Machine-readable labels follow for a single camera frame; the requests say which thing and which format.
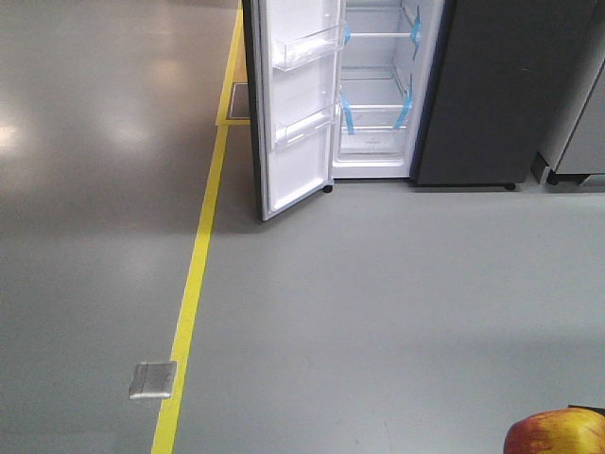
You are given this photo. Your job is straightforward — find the clear upper door bin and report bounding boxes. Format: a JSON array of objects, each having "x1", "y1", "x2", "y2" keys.
[{"x1": 271, "y1": 22, "x2": 349, "y2": 72}]

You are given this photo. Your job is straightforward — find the clear crisper drawer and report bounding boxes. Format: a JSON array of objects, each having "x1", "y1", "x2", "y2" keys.
[{"x1": 340, "y1": 105, "x2": 406, "y2": 155}]

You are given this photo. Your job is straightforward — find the red yellow apple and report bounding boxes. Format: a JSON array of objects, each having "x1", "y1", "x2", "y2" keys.
[{"x1": 503, "y1": 408, "x2": 604, "y2": 454}]

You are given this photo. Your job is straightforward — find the clear middle door bin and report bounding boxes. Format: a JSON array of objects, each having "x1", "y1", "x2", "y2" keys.
[{"x1": 273, "y1": 104, "x2": 339, "y2": 150}]

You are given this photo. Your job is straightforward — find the grey fridge body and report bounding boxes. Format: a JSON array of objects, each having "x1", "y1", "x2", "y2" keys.
[{"x1": 332, "y1": 1, "x2": 604, "y2": 187}]

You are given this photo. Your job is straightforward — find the grey neighbouring appliance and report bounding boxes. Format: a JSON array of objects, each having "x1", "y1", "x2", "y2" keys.
[{"x1": 531, "y1": 60, "x2": 604, "y2": 186}]

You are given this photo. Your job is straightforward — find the dark floor sign sticker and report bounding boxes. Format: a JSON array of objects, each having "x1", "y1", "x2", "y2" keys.
[{"x1": 227, "y1": 82, "x2": 250, "y2": 120}]

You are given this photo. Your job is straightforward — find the silver floor socket plate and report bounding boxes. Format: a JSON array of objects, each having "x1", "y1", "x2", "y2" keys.
[{"x1": 129, "y1": 361, "x2": 178, "y2": 400}]

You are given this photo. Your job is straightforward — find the clear door bin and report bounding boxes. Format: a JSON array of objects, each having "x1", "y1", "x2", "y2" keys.
[
  {"x1": 273, "y1": 104, "x2": 339, "y2": 150},
  {"x1": 271, "y1": 22, "x2": 349, "y2": 72}
]

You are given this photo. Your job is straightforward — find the grey fridge door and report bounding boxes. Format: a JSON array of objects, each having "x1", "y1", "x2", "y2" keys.
[{"x1": 242, "y1": 1, "x2": 346, "y2": 221}]

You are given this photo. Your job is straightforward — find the yellow floor tape line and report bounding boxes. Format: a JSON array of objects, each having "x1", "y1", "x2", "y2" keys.
[{"x1": 150, "y1": 7, "x2": 250, "y2": 453}]

